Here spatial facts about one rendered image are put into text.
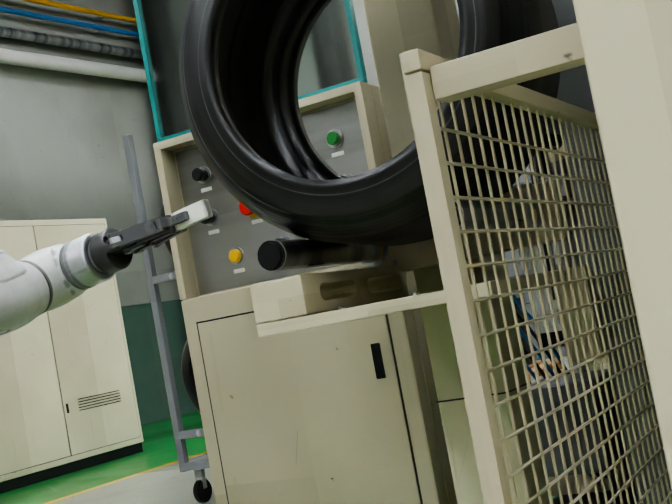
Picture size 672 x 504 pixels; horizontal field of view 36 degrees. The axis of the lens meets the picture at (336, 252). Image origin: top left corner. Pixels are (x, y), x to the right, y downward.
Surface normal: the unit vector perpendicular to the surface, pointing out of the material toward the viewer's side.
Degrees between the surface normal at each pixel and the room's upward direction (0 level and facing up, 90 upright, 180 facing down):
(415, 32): 90
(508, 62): 90
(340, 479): 90
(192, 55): 86
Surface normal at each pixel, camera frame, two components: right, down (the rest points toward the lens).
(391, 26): -0.47, 0.03
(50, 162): 0.82, -0.18
